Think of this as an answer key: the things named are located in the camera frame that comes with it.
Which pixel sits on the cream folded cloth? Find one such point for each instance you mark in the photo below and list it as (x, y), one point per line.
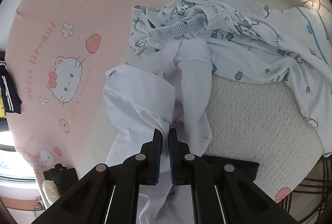
(50, 191)

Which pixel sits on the white patterned pyjama garment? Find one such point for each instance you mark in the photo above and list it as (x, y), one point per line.
(259, 58)

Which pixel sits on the window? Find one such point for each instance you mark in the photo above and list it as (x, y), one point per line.
(13, 159)

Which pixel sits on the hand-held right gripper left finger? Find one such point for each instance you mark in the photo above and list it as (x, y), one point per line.
(159, 159)

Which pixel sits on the pink cream cartoon sofa cover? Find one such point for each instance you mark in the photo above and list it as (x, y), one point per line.
(77, 6)

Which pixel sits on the black folded garment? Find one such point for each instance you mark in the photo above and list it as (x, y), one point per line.
(62, 177)

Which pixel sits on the white navy trimmed t-shirt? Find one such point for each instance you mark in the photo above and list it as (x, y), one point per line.
(134, 99)

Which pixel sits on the navy white striped cloth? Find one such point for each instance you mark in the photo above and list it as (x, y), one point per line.
(10, 89)

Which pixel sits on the yellow plush toy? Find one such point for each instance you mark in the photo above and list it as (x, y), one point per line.
(2, 111)

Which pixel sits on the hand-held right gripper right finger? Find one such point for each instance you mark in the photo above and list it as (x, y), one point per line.
(171, 159)

